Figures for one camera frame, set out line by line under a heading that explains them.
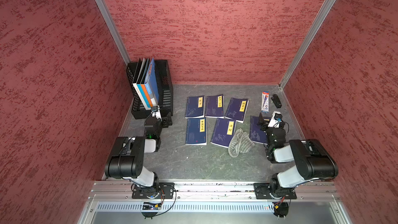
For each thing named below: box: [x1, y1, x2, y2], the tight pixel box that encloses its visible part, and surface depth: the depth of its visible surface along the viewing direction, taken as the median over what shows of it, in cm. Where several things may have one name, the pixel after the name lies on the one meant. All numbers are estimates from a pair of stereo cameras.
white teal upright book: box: [132, 57, 152, 111], surface depth 85 cm
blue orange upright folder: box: [140, 57, 160, 108], surface depth 87 cm
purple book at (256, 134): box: [249, 115, 269, 145], surface depth 96 cm
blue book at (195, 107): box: [184, 95, 205, 119], surface depth 107 cm
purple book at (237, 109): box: [223, 97, 250, 124], surface depth 106 cm
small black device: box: [271, 93, 282, 109], surface depth 109 cm
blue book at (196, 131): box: [185, 117, 207, 146], surface depth 96 cm
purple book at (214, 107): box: [204, 94, 225, 119], surface depth 108 cm
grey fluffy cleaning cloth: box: [228, 128, 255, 158], surface depth 89 cm
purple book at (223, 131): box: [210, 117, 237, 149], surface depth 96 cm
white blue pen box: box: [261, 91, 269, 114], surface depth 111 cm
